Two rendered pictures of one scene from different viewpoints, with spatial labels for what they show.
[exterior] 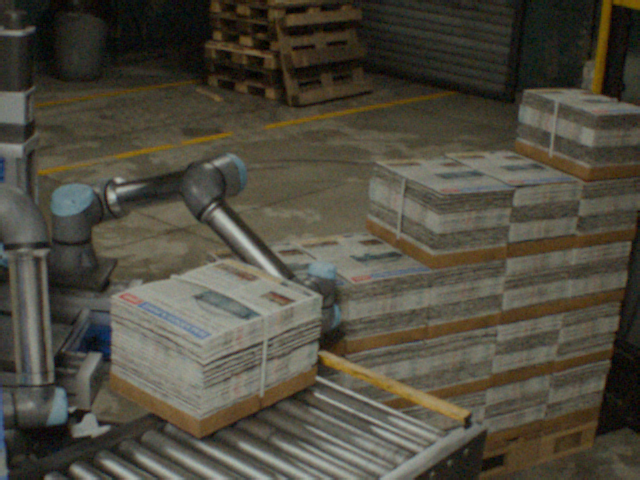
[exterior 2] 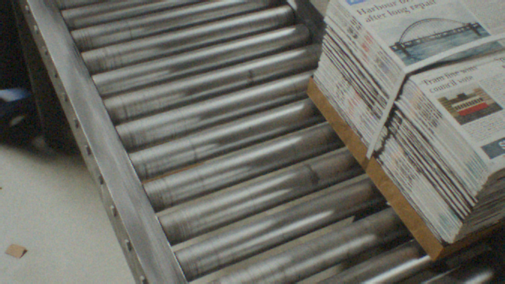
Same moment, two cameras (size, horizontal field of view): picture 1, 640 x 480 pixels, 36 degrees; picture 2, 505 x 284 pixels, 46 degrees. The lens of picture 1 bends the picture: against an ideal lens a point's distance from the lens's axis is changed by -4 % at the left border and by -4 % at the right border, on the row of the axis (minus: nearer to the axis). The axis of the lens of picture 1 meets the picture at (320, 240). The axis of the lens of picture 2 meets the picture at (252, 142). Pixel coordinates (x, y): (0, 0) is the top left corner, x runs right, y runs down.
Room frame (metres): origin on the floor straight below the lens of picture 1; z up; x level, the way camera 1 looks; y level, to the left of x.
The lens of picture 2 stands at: (1.97, -0.55, 1.56)
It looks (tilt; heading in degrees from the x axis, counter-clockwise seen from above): 50 degrees down; 107
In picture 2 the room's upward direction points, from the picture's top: 10 degrees clockwise
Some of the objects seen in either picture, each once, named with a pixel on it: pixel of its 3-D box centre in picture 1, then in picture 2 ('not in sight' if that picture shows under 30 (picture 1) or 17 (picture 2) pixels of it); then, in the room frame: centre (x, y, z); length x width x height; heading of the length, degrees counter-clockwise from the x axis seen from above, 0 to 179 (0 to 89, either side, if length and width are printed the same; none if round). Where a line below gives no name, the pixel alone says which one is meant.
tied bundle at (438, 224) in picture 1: (438, 210); not in sight; (3.08, -0.36, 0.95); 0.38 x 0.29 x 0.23; 31
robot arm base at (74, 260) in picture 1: (71, 251); not in sight; (2.67, 0.70, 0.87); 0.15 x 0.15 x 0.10
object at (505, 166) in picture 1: (508, 167); not in sight; (3.25, -0.60, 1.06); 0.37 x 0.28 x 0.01; 31
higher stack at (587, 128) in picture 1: (561, 276); not in sight; (3.39, -0.87, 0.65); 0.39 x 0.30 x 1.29; 31
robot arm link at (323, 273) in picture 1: (318, 286); not in sight; (2.47, -0.01, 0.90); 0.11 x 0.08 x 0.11; 155
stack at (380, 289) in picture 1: (386, 369); not in sight; (3.01, -0.25, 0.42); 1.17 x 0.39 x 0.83; 121
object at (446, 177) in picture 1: (444, 174); not in sight; (3.08, -0.37, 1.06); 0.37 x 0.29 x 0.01; 31
